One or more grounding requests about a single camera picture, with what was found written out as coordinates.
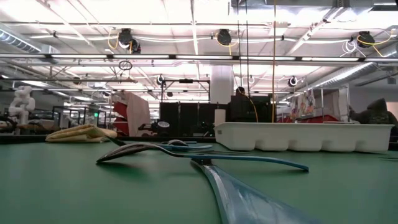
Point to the black partition panels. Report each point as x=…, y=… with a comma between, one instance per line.
x=186, y=116

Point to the white paper roll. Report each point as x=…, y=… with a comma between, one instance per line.
x=219, y=116

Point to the round white-faced lamp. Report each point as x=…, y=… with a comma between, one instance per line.
x=163, y=124

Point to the person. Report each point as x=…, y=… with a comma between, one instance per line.
x=376, y=112
x=240, y=91

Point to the black monitor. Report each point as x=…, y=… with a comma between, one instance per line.
x=245, y=109

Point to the pale pink sheet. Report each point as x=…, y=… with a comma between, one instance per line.
x=138, y=115

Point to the red storage bins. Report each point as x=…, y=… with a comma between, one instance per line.
x=119, y=109

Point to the ceiling light strip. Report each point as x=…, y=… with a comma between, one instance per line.
x=140, y=57

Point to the white cutlery tray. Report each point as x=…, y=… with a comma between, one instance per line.
x=295, y=137

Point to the colourful hanging bags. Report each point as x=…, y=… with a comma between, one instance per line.
x=306, y=102

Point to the yellow folded cloth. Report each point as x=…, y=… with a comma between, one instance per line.
x=81, y=133

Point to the white panel rack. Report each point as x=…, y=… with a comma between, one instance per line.
x=334, y=102

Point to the green table mat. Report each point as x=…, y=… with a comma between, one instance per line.
x=62, y=186

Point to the black gantry frame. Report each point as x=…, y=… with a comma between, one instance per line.
x=186, y=81

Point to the black table frame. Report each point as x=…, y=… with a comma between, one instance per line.
x=140, y=138

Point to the silver ventilation duct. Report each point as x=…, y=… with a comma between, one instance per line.
x=357, y=71
x=18, y=40

